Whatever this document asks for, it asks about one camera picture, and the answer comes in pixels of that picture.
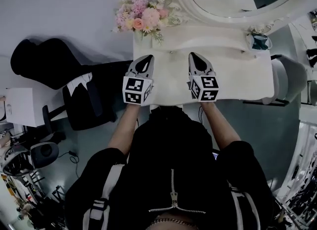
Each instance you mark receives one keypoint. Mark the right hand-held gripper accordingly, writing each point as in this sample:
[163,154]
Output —
[205,87]

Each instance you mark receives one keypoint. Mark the gray swivel chair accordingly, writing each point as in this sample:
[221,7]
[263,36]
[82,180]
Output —
[42,153]

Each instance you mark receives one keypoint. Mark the black tripod equipment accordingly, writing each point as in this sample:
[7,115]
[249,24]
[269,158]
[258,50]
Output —
[37,204]

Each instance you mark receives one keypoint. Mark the small dark jar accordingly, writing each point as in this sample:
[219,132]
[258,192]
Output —
[260,41]

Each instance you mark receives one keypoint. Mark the person's black trousers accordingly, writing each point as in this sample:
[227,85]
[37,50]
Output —
[175,117]

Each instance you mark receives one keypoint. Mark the white dressing table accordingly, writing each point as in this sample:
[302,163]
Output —
[235,75]

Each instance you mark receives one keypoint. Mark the person's left forearm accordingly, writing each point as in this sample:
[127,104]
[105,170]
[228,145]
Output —
[126,130]

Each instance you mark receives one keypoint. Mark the person's right forearm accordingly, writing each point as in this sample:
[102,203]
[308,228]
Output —
[220,125]

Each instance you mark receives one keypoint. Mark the black office chair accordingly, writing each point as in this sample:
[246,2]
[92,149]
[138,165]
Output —
[79,95]

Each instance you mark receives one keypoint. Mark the white rack with dark items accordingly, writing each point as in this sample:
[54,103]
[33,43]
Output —
[299,182]

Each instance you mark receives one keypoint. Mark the white box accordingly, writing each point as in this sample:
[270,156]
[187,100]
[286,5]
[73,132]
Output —
[24,105]

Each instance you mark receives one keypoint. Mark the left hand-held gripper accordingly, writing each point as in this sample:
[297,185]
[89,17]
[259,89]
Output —
[135,90]

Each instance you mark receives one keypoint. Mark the pink flower bouquet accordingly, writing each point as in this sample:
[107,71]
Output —
[141,18]

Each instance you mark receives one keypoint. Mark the person's black jacket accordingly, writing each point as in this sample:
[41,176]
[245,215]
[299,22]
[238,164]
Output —
[173,179]

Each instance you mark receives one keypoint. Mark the gray shell chair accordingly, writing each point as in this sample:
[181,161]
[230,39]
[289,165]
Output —
[289,77]

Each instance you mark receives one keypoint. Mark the white drawer with small knob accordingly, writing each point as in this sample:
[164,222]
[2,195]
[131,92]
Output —
[171,51]

